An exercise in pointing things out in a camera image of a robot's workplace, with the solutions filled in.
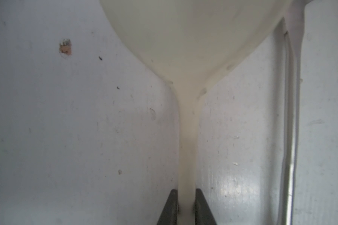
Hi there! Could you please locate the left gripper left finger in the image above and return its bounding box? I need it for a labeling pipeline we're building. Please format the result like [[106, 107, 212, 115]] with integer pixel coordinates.
[[157, 189, 178, 225]]

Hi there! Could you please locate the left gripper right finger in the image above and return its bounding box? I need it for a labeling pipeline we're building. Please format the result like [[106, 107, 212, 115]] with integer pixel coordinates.
[[194, 188, 217, 225]]

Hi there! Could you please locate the cream slotted turner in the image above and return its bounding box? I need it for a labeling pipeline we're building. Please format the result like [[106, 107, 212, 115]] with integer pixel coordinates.
[[100, 0, 291, 225]]

